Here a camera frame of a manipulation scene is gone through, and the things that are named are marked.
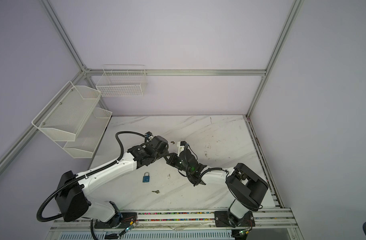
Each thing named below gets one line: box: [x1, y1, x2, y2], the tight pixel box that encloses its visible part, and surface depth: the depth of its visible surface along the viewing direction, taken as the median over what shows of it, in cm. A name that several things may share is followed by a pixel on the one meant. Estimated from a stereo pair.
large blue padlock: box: [142, 172, 150, 183], surface depth 90 cm
